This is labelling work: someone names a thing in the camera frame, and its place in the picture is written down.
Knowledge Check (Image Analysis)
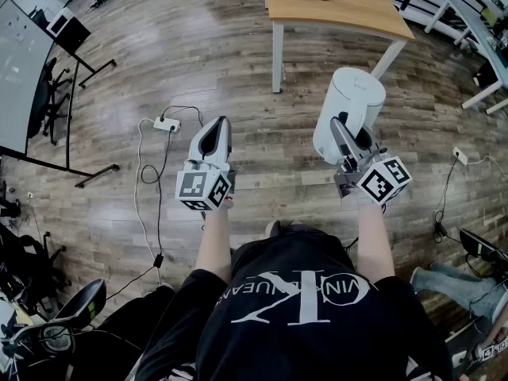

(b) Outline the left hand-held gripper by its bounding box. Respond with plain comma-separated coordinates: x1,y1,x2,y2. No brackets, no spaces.
175,116,238,213

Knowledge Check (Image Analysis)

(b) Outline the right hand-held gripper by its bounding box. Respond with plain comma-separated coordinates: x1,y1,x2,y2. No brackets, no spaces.
329,117,414,206

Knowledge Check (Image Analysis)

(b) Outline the white electric kettle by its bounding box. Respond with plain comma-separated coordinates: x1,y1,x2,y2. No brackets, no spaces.
312,67,387,165

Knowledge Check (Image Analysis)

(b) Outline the person's right forearm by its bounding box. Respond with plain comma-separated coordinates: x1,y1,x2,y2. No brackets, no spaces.
354,202,396,286

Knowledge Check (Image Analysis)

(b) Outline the person's left forearm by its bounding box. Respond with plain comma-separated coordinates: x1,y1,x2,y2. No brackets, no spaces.
194,204,233,283

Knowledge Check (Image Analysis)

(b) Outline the wooden table with white legs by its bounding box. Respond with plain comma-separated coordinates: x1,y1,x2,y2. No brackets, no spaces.
262,0,416,94

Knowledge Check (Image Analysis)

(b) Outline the black office chair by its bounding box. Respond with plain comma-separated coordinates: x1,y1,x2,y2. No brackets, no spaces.
26,56,75,146

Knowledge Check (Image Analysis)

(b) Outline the black printed t-shirt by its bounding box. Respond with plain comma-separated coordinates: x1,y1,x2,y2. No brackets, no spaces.
134,228,453,381

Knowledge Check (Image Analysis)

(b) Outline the white framed monitor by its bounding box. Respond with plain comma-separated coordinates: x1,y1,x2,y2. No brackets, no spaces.
46,7,75,38

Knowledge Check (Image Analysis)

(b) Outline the glass whiteboard on black stand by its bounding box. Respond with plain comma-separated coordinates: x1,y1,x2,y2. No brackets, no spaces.
0,0,120,188

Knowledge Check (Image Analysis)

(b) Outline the black equipment pile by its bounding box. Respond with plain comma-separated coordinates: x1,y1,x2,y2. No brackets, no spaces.
0,196,73,318

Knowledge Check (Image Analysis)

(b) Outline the black and white headset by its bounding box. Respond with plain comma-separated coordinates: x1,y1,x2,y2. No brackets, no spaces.
0,319,77,373

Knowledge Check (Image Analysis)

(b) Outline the black floor cable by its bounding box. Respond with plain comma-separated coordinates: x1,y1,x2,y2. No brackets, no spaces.
140,105,205,257
433,160,462,244

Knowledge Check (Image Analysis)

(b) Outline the white floor cable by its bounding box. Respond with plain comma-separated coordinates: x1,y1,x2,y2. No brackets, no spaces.
133,117,164,286
466,154,508,173

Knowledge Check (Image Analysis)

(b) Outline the white frame desk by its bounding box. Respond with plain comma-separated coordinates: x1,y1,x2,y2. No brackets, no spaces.
424,0,508,115

